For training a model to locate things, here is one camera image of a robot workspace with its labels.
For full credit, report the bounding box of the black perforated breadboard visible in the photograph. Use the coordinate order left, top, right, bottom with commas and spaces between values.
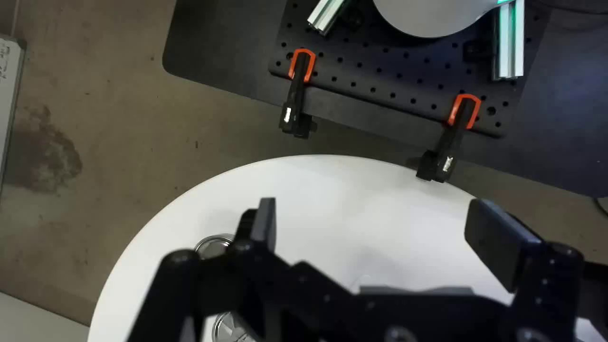
268, 0, 529, 139

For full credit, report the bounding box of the black cart table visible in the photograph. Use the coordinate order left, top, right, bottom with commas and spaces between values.
160, 0, 608, 200

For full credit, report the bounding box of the black clamp orange handle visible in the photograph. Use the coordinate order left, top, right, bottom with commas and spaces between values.
415, 93, 485, 185
278, 48, 320, 141

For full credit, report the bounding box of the tall steel cup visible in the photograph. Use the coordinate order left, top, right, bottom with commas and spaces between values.
211, 312, 257, 342

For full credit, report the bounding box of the aluminium extrusion bar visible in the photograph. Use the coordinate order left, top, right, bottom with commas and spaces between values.
491, 0, 529, 84
306, 0, 352, 36

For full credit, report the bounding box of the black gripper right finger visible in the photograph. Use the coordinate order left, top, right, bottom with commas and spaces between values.
464, 198, 586, 314

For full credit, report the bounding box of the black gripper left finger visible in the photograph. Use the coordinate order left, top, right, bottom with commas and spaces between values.
230, 196, 282, 262

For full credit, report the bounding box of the short steel cup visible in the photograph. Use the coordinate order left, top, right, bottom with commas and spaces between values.
194, 234, 238, 262

